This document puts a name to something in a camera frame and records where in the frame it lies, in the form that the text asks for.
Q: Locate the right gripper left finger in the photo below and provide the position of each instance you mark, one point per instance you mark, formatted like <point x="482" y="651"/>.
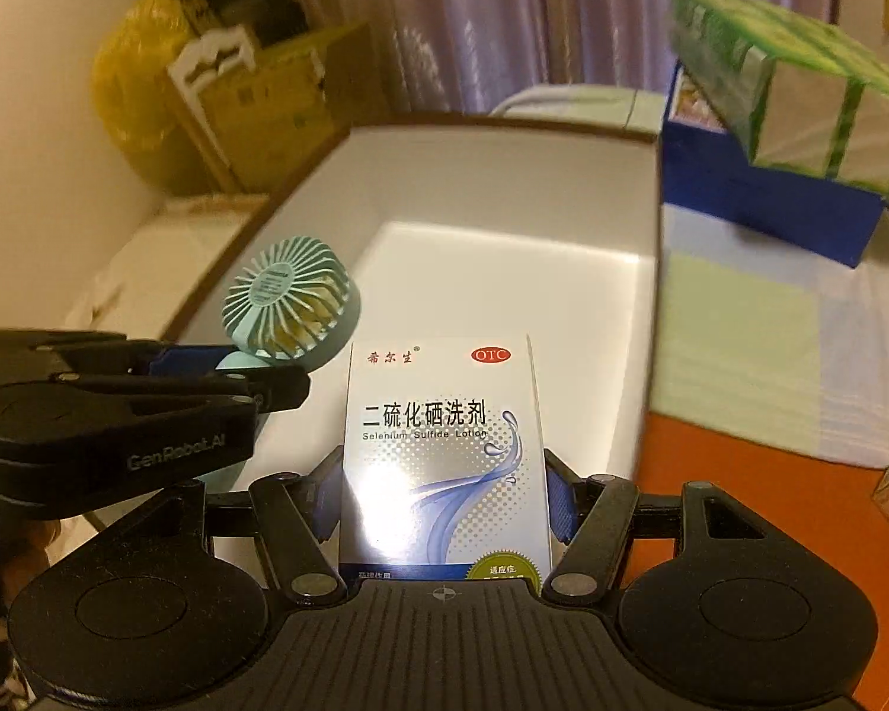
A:
<point x="295" y="515"/>

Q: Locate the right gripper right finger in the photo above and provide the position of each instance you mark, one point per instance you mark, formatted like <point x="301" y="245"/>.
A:
<point x="591" y="517"/>

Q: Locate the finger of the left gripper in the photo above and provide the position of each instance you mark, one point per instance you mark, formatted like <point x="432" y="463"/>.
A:
<point x="270" y="388"/>
<point x="139" y="358"/>

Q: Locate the mint handheld fan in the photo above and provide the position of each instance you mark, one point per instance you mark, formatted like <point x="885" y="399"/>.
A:
<point x="293" y="305"/>

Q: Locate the blue white lotion box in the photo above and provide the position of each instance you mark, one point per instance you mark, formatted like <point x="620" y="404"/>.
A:
<point x="443" y="465"/>

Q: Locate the cream printed bed sheet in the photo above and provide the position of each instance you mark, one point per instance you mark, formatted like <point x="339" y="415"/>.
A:
<point x="143" y="287"/>

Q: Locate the plaid pastel cloth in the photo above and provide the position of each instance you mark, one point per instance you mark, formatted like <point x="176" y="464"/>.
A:
<point x="728" y="329"/>

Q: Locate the yellow plastic bag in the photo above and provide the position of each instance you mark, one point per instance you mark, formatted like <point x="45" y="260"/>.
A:
<point x="126" y="90"/>

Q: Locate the brown open shoe box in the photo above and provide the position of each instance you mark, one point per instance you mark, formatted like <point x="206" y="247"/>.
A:
<point x="480" y="227"/>

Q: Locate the brown cardboard boxes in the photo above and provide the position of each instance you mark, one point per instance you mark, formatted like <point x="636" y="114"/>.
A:
<point x="309" y="84"/>

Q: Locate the white carved wooden board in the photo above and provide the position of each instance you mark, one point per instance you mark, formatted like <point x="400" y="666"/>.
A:
<point x="206" y="58"/>

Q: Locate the blue flat box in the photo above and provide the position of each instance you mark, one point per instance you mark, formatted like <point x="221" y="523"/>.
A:
<point x="703" y="168"/>

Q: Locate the green wrapped tissue pack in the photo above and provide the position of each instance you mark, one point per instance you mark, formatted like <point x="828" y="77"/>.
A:
<point x="798" y="94"/>

